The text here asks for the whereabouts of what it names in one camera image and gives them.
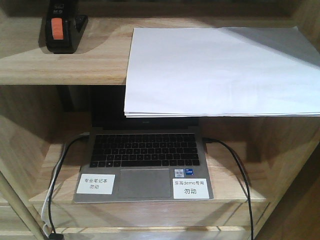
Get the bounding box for white paper stack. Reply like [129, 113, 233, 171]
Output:
[124, 27, 320, 118]

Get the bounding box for black stapler orange label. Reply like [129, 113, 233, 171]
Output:
[45, 0, 88, 54]

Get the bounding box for grey laptop black keyboard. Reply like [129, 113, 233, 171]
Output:
[72, 87, 215, 204]

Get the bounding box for white label sticker right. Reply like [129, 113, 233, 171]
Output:
[172, 178, 210, 200]

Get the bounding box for white label sticker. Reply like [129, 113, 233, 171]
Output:
[172, 178, 210, 200]
[76, 173, 116, 195]

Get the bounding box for white label sticker left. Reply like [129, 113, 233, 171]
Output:
[76, 173, 116, 195]

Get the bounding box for wooden shelf unit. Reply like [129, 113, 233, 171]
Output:
[0, 0, 320, 240]

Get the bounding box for black cable right of laptop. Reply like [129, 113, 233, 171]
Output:
[201, 136, 255, 240]

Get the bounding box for black cable of laptop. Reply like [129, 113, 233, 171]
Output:
[47, 136, 88, 240]
[201, 136, 255, 240]

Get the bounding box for white cable left of laptop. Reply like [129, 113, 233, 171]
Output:
[40, 143, 67, 238]

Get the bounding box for black cable left of laptop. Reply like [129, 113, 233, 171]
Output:
[47, 136, 88, 240]

